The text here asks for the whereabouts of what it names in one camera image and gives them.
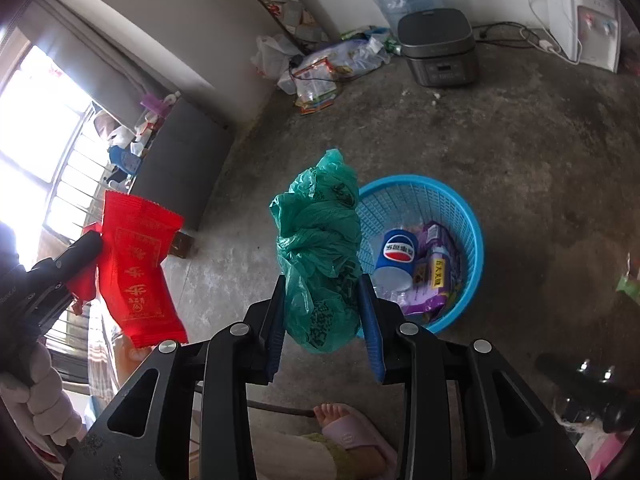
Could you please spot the dark grey rice cooker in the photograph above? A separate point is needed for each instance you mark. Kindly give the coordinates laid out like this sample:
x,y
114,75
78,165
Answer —
x,y
435,40

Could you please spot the pink slipper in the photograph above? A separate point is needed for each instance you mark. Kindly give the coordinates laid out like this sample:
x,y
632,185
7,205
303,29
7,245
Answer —
x,y
360,435

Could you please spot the person's left hand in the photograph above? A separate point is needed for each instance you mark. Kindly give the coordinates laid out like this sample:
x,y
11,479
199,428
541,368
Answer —
x,y
45,410

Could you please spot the patterned leaning board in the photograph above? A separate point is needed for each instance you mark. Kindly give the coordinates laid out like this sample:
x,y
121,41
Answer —
x,y
285,5

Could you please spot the window with bars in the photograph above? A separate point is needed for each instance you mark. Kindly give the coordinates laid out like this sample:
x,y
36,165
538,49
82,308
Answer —
x,y
40,130

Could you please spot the grey cabinet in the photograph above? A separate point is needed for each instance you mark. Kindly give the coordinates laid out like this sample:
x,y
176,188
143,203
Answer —
x,y
185,160

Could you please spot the blue paper cup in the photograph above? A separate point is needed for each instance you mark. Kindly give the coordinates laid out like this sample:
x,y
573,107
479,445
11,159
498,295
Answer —
x,y
400,252

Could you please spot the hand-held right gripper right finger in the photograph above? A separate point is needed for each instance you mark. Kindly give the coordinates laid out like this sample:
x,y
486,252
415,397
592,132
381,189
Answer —
x,y
372,340

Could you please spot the purple cup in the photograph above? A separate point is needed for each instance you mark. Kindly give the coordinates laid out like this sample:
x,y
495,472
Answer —
x,y
152,102

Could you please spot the person's leg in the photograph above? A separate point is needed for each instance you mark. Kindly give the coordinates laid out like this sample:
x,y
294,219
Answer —
x,y
300,455

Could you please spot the white water dispenser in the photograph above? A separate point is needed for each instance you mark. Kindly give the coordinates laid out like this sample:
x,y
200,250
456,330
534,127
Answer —
x,y
585,15

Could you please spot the blue detergent bottle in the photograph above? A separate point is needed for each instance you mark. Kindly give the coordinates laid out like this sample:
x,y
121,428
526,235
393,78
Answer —
x,y
127,162

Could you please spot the clear bag of snacks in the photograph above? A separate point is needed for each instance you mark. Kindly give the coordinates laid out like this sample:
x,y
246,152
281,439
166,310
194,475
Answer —
x,y
315,85

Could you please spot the clear plastic wrapper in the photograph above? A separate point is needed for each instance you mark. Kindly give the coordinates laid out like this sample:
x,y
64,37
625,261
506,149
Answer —
x,y
387,294

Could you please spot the red snack packet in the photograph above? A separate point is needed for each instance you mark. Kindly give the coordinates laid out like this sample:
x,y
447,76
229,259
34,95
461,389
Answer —
x,y
135,270

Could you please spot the green plastic bag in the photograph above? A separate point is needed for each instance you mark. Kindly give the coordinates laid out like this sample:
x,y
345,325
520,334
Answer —
x,y
315,240

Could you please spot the purple snack bag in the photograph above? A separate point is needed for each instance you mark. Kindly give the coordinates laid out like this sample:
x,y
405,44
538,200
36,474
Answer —
x,y
440,255

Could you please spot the blue plastic basket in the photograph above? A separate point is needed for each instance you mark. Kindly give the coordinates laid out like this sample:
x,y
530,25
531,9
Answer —
x,y
450,200

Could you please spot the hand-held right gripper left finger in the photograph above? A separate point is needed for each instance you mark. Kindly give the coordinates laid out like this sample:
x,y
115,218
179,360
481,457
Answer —
x,y
275,330

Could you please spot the crumpled clear plastic bag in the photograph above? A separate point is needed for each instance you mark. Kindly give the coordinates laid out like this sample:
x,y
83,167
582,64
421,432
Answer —
x,y
355,52

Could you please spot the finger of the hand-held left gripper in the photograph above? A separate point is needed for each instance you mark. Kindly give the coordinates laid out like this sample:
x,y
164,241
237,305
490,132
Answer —
x,y
70,260

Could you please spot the small brown box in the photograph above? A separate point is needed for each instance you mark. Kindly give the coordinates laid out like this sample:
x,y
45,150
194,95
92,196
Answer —
x,y
182,244

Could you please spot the white plastic bag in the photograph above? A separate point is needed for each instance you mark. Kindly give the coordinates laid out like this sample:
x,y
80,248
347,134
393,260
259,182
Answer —
x,y
117,132
272,57

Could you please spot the black shiny shoe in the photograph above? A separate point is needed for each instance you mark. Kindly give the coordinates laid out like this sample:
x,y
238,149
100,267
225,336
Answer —
x,y
585,390

